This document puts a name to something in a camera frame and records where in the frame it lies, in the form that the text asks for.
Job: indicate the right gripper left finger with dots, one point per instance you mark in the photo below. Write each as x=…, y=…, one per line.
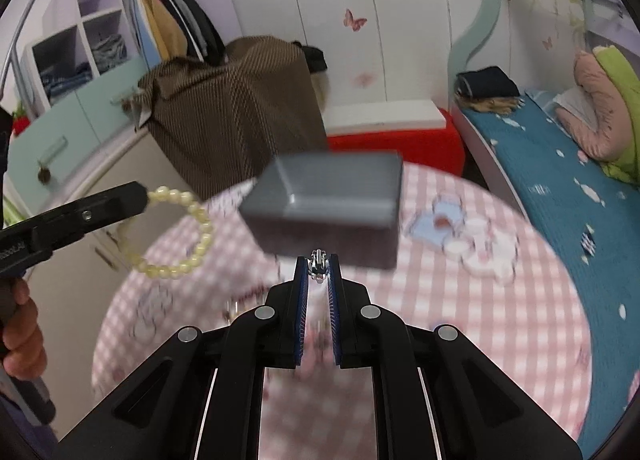
x=270, y=336

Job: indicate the green rolled quilt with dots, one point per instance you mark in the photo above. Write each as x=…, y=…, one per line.
x=623, y=165

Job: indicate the purple shelf unit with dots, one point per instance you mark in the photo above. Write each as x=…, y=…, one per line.
x=75, y=20

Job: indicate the pink rolled quilt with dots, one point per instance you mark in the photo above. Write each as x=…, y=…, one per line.
x=586, y=110

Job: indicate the hanging clothes row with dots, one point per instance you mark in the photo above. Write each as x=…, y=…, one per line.
x=166, y=29

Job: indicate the white wardrobe with butterflies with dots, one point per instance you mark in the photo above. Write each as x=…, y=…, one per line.
x=376, y=50

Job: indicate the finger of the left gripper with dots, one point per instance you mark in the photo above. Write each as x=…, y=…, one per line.
x=33, y=241

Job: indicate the person's left hand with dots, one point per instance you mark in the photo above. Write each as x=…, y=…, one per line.
x=22, y=336

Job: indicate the red storage box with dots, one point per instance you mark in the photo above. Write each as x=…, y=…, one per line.
x=442, y=149

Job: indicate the white foam board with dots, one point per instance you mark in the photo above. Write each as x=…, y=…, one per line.
x=377, y=117

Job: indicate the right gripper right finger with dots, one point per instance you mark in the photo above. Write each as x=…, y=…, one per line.
x=366, y=335

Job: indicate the grey metal tin box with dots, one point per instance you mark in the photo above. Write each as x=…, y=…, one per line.
x=344, y=203

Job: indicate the folded dark clothes stack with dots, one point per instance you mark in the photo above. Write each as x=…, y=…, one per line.
x=487, y=90

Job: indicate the black cloth on cover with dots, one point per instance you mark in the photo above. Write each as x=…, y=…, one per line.
x=315, y=59

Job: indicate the metal stair handrail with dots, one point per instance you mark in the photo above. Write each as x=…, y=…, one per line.
x=25, y=25

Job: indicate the brown dotted fabric cover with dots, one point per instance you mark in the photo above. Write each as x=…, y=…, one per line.
x=219, y=126

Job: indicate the small silver charm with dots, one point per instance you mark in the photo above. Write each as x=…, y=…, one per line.
x=318, y=265

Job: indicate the pink checkered tablecloth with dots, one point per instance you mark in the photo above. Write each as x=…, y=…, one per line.
x=464, y=259

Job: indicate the mint drawer cabinet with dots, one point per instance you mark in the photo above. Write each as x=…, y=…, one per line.
x=47, y=153

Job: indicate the teal patterned bed sheet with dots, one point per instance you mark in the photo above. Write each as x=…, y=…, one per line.
x=592, y=224

